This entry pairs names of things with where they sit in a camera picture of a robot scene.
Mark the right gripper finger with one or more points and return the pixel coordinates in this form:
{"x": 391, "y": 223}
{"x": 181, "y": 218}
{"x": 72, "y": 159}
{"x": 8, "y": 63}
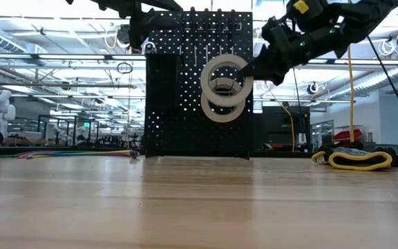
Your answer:
{"x": 276, "y": 76}
{"x": 254, "y": 69}

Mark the white masking tape roll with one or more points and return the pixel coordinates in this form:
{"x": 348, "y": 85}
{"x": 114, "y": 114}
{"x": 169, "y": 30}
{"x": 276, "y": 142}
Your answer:
{"x": 219, "y": 117}
{"x": 206, "y": 74}

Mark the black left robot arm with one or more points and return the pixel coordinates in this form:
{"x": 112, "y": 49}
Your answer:
{"x": 133, "y": 5}

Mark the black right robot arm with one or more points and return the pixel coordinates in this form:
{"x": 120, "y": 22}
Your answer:
{"x": 358, "y": 17}

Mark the silver screwdriver rack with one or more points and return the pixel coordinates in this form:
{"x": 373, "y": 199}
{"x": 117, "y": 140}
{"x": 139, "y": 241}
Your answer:
{"x": 239, "y": 26}

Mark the black cabinet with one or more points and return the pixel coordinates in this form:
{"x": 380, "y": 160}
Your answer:
{"x": 278, "y": 131}

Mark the black pegboard bin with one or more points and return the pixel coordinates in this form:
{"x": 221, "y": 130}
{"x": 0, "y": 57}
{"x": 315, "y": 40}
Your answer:
{"x": 162, "y": 83}

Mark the red storage bin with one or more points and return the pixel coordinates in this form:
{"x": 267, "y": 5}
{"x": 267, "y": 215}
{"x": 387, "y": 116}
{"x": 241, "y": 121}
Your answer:
{"x": 347, "y": 135}

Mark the black perforated pegboard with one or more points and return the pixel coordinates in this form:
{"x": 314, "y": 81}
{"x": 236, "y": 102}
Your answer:
{"x": 185, "y": 135}

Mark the black slanted rig pole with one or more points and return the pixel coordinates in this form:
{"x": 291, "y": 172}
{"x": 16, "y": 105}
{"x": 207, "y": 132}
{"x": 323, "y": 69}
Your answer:
{"x": 392, "y": 84}

